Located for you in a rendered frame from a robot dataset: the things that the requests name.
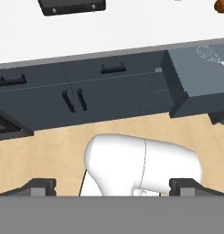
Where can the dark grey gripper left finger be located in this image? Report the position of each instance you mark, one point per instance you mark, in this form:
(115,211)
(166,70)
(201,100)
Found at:
(40,185)

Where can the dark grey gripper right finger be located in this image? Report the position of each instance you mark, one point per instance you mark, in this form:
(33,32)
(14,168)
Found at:
(185,185)

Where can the dark grey closed drawer stack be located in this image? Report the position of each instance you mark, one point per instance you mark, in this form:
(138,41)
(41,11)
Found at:
(157,94)

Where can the open dark grey drawer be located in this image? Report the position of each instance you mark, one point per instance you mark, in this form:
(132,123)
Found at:
(195,76)

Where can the wide dark grey drawer front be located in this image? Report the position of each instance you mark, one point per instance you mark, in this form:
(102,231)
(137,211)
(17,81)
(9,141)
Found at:
(92,68)

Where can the white rounded object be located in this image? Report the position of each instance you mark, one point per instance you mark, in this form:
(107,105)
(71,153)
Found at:
(140,166)

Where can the dark built-in appliance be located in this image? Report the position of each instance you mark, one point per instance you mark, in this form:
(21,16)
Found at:
(6,125)

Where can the dark grey cupboard door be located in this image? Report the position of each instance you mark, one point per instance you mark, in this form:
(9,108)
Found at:
(116,97)
(34,105)

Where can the black appliance with screws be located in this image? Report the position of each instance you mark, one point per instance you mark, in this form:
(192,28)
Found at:
(72,6)

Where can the brown round object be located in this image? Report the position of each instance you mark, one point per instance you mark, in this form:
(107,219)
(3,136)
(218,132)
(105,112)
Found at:
(222,6)

